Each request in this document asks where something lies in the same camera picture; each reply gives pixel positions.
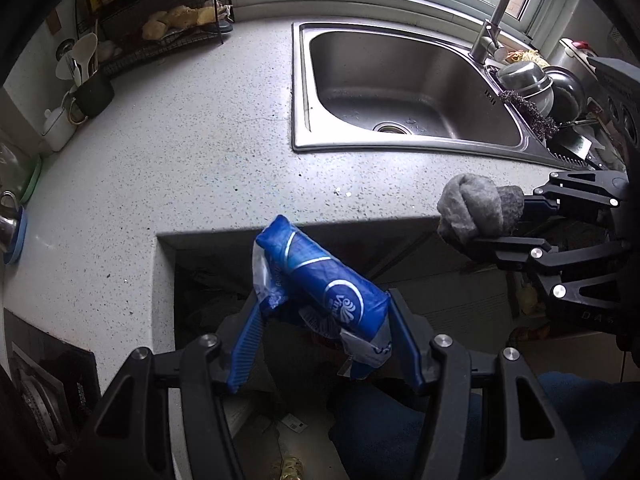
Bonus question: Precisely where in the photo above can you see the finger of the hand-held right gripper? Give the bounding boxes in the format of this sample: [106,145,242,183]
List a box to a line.
[522,171,628,221]
[452,236,631,293]

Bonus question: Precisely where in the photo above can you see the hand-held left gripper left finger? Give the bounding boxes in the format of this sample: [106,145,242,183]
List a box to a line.
[65,300,268,480]

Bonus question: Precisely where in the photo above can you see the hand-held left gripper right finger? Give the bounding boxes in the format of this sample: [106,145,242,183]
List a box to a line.
[385,287,588,480]

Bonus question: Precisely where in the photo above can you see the grey cloth rag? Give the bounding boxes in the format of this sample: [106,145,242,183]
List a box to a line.
[436,173,525,246]

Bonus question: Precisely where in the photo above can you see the blue plastic packet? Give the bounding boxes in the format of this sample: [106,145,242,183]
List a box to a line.
[252,214,393,381]

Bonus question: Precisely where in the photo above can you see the yellow bag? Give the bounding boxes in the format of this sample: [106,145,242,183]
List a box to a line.
[517,280,538,313]

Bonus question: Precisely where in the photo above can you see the blue jeans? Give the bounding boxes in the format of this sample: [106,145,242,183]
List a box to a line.
[327,370,640,480]

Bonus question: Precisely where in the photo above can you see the dark steel wool scourer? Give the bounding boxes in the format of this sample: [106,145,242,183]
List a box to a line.
[500,89,558,138]

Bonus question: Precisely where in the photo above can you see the yellow cooking oil bottle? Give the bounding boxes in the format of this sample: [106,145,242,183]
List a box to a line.
[275,452,306,480]

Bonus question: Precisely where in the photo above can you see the steel bowl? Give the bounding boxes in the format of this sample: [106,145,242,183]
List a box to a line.
[496,60,555,111]

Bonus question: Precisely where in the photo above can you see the steel sink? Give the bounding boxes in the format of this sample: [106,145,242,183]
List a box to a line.
[291,21,601,168]

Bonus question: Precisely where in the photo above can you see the steel faucet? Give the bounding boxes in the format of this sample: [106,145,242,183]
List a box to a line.
[469,0,518,65]

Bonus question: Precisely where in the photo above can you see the blue dish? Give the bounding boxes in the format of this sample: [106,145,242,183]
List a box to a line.
[2,207,28,266]

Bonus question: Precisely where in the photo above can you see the white lidded jar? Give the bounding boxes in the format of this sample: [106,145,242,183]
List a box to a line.
[40,105,78,152]

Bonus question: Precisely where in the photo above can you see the dark green utensil mug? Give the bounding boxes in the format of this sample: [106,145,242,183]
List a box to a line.
[67,72,116,123]

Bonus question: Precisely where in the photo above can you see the glass jar on green tray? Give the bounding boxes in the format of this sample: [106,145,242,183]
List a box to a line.
[0,132,31,196]

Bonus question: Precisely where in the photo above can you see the white ladle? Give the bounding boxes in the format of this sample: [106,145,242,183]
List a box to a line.
[55,57,81,86]

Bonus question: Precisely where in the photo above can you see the small ginger root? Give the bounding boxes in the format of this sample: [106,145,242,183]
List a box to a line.
[142,10,173,41]

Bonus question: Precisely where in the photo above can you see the large ginger root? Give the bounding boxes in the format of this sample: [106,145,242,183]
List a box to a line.
[167,5,218,28]

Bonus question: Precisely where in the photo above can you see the white rice paddle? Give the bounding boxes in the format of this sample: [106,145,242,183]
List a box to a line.
[74,32,99,81]

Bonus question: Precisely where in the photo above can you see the black wire rack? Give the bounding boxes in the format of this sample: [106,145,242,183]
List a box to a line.
[75,0,236,78]

